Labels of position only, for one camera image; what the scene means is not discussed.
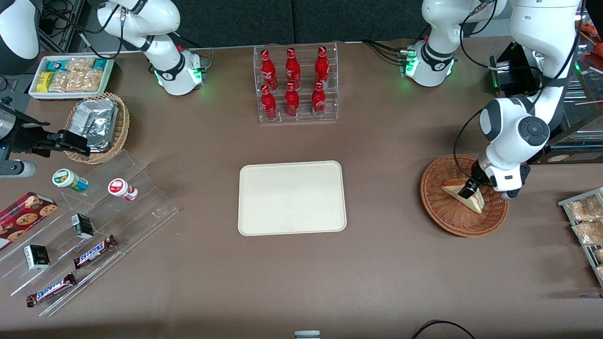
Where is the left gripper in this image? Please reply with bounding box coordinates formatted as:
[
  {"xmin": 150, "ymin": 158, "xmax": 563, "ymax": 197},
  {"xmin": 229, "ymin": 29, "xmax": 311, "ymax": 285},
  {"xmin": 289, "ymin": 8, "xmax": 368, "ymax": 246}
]
[{"xmin": 458, "ymin": 158, "xmax": 523, "ymax": 200}]

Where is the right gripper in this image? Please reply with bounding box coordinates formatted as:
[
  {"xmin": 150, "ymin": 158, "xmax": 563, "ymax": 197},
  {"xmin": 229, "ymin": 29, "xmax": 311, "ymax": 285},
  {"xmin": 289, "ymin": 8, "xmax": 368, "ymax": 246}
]
[{"xmin": 0, "ymin": 105, "xmax": 91, "ymax": 158}]

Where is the triangular sandwich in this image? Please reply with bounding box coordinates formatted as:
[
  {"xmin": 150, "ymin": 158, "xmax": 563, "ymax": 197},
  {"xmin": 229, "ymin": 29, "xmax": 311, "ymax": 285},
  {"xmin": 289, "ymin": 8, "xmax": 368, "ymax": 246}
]
[{"xmin": 440, "ymin": 179, "xmax": 485, "ymax": 215}]

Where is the brown wicker basket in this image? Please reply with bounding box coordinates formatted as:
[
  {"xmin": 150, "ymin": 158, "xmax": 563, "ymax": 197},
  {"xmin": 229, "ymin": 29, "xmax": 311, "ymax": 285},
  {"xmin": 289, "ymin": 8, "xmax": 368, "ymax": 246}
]
[{"xmin": 420, "ymin": 155, "xmax": 510, "ymax": 238}]

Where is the light wicker basket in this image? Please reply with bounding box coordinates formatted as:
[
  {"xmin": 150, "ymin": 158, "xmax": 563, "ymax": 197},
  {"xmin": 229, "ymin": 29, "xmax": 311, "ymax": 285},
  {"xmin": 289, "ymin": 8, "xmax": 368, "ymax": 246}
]
[{"xmin": 64, "ymin": 92, "xmax": 131, "ymax": 165}]

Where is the white snack tray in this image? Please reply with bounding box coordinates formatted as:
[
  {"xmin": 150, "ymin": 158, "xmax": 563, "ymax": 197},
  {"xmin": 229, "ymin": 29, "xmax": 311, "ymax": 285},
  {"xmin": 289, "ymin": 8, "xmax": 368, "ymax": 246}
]
[{"xmin": 28, "ymin": 54, "xmax": 115, "ymax": 101}]

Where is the metal snack tray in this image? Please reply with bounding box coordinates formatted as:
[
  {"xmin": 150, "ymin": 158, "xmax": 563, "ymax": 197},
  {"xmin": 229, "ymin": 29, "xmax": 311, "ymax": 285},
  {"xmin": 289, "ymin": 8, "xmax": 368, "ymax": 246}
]
[{"xmin": 558, "ymin": 187, "xmax": 603, "ymax": 288}]

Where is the cream plastic tray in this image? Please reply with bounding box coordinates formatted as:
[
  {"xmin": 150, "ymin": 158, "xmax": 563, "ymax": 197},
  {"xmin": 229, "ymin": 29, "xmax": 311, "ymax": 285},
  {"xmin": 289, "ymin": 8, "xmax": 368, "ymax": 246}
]
[{"xmin": 238, "ymin": 161, "xmax": 348, "ymax": 236}]

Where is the silver foil packet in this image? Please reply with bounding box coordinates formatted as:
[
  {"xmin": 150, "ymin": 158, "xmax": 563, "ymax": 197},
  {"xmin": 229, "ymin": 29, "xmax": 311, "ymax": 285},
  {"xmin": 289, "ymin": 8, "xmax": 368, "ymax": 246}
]
[{"xmin": 70, "ymin": 98, "xmax": 119, "ymax": 153}]

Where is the green lid yogurt cup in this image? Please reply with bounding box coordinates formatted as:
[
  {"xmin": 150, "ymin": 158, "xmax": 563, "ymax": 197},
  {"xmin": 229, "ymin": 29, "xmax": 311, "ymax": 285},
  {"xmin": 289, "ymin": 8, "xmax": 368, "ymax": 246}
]
[{"xmin": 52, "ymin": 168, "xmax": 89, "ymax": 194}]

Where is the clear bag of crackers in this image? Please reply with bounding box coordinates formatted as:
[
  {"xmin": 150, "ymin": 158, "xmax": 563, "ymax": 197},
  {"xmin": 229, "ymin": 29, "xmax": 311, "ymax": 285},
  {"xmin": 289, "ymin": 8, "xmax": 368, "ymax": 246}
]
[
  {"xmin": 66, "ymin": 69, "xmax": 105, "ymax": 93},
  {"xmin": 49, "ymin": 71, "xmax": 71, "ymax": 93},
  {"xmin": 66, "ymin": 57, "xmax": 95, "ymax": 73}
]

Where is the red lid yogurt cup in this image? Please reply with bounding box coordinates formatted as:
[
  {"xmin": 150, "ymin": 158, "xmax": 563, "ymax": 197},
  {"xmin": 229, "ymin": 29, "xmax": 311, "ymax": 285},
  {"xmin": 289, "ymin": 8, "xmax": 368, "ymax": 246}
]
[{"xmin": 107, "ymin": 178, "xmax": 139, "ymax": 202}]

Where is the yellow snack pack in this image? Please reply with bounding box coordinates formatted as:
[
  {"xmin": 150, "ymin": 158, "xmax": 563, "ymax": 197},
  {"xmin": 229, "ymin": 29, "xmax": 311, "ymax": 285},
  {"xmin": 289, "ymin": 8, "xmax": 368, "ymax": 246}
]
[{"xmin": 36, "ymin": 71, "xmax": 55, "ymax": 93}]

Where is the small black carton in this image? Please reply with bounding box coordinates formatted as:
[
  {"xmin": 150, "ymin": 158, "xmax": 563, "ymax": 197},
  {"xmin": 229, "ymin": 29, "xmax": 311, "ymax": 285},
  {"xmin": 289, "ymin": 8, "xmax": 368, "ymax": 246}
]
[
  {"xmin": 71, "ymin": 213, "xmax": 95, "ymax": 240},
  {"xmin": 23, "ymin": 244, "xmax": 51, "ymax": 271}
]

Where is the red cookie box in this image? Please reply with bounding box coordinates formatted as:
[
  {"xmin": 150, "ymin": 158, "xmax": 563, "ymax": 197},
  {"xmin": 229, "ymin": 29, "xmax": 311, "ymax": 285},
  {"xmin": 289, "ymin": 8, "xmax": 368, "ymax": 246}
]
[{"xmin": 0, "ymin": 191, "xmax": 59, "ymax": 251}]

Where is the clear acrylic stepped display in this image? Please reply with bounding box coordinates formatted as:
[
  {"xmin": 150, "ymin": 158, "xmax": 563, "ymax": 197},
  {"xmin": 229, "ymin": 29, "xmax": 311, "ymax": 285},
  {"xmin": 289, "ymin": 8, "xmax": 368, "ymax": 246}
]
[{"xmin": 0, "ymin": 150, "xmax": 180, "ymax": 317}]

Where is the Snickers chocolate bar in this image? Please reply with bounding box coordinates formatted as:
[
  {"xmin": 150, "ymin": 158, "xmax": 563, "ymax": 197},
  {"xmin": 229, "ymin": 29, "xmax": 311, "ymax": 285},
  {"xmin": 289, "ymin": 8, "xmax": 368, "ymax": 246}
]
[
  {"xmin": 25, "ymin": 272, "xmax": 77, "ymax": 308},
  {"xmin": 73, "ymin": 234, "xmax": 119, "ymax": 270}
]

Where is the red cola bottle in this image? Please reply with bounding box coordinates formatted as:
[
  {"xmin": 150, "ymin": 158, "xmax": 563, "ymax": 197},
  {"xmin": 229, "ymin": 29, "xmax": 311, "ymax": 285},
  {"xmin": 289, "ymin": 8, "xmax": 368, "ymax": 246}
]
[
  {"xmin": 260, "ymin": 49, "xmax": 277, "ymax": 91},
  {"xmin": 261, "ymin": 85, "xmax": 277, "ymax": 121},
  {"xmin": 314, "ymin": 46, "xmax": 330, "ymax": 88},
  {"xmin": 311, "ymin": 81, "xmax": 327, "ymax": 117},
  {"xmin": 284, "ymin": 82, "xmax": 301, "ymax": 118},
  {"xmin": 285, "ymin": 48, "xmax": 302, "ymax": 90}
]

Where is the clear acrylic bottle rack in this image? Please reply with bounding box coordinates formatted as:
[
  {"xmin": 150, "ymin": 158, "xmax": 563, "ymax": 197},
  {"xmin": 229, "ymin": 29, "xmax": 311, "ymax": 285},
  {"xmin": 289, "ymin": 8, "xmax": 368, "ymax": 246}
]
[{"xmin": 253, "ymin": 42, "xmax": 339, "ymax": 124}]

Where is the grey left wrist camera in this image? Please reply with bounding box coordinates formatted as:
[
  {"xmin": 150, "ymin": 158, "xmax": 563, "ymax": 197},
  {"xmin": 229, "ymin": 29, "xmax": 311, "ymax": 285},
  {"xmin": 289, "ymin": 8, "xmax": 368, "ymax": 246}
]
[{"xmin": 494, "ymin": 162, "xmax": 532, "ymax": 201}]

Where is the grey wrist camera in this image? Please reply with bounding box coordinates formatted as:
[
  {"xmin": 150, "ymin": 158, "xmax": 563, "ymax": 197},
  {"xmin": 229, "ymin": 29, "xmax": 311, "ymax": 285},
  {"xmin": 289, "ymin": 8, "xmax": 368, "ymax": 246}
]
[
  {"xmin": 0, "ymin": 159, "xmax": 37, "ymax": 178},
  {"xmin": 494, "ymin": 162, "xmax": 532, "ymax": 201}
]

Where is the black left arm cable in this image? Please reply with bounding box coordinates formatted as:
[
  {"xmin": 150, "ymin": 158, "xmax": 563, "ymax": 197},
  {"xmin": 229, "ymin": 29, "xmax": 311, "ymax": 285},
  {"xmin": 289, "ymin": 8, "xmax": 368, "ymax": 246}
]
[{"xmin": 453, "ymin": 107, "xmax": 493, "ymax": 182}]

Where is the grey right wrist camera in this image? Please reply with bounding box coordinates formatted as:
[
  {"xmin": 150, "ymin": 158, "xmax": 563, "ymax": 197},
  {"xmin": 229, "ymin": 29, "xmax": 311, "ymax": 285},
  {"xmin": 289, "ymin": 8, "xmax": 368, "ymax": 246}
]
[{"xmin": 0, "ymin": 159, "xmax": 37, "ymax": 178}]

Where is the black cables right arm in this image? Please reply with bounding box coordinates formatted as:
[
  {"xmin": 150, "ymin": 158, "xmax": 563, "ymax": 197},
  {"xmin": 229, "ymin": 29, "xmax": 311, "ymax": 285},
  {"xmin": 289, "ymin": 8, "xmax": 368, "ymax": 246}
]
[{"xmin": 41, "ymin": 0, "xmax": 124, "ymax": 59}]

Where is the black floor cable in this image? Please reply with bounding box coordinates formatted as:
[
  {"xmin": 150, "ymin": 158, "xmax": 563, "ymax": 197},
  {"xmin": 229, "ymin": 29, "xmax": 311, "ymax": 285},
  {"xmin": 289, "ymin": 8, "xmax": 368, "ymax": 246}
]
[{"xmin": 412, "ymin": 320, "xmax": 477, "ymax": 339}]

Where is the black base cables left arm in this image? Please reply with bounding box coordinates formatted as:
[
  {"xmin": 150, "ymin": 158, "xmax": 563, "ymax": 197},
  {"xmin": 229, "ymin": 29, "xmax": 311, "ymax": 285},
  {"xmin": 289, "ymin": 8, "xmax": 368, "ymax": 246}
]
[{"xmin": 362, "ymin": 40, "xmax": 411, "ymax": 65}]

